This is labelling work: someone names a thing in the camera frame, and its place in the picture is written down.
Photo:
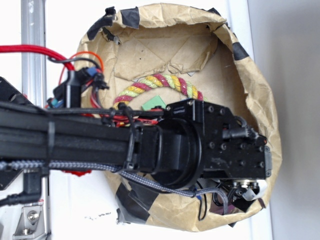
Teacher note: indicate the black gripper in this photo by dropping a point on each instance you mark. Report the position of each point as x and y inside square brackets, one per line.
[227, 147]

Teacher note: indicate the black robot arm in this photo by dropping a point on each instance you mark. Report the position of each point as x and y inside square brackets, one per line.
[125, 141]

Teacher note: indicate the green rectangular block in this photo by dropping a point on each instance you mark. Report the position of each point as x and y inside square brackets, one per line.
[153, 103]

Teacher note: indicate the crumpled brown paper bag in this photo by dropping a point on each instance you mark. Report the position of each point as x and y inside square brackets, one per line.
[198, 46]

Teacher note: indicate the multicolour twisted rope toy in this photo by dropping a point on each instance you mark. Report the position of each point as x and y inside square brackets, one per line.
[158, 80]

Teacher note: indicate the metal corner bracket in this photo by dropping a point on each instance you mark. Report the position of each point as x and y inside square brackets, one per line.
[31, 224]

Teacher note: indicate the aluminium extrusion rail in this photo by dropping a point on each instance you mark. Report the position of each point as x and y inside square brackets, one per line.
[34, 78]

